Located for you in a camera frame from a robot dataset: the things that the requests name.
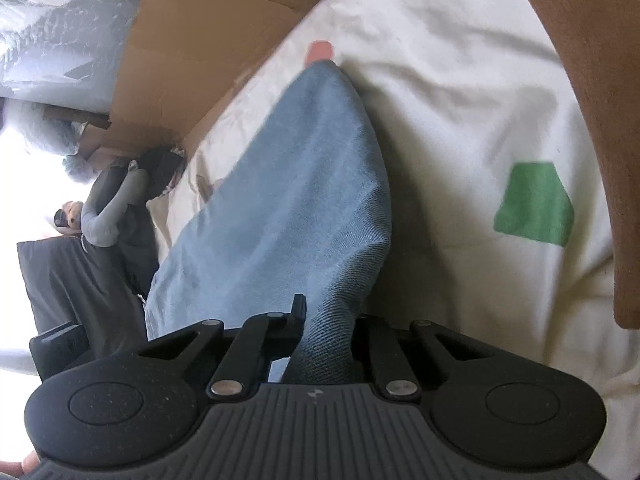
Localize white printed blanket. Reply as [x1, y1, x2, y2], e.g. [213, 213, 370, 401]
[150, 0, 640, 480]

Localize plastic-wrapped grey mattress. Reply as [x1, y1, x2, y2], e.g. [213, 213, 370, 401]
[0, 0, 151, 101]

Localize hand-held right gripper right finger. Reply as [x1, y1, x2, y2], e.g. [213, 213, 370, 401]
[350, 314, 543, 401]

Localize grey fluffy item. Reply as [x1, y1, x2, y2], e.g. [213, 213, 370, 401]
[2, 100, 101, 186]

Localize brown cardboard sheet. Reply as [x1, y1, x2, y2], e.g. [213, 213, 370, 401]
[75, 0, 361, 171]

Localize light blue jeans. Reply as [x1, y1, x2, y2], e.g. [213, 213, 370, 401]
[145, 60, 393, 386]

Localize small plush toy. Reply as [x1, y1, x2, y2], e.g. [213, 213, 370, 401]
[52, 200, 86, 236]

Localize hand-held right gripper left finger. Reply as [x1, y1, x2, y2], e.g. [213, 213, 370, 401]
[137, 294, 307, 401]

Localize brown cardboard panel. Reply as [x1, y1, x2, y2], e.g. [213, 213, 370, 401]
[502, 0, 640, 331]

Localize person's right hand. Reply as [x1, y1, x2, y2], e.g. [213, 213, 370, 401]
[15, 451, 42, 480]

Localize black garment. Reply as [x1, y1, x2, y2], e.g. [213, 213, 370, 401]
[135, 146, 188, 201]

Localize grey neck pillow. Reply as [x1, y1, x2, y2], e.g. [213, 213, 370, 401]
[80, 160, 151, 248]

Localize person in grey sleeves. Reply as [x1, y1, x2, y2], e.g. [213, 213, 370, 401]
[16, 200, 161, 366]

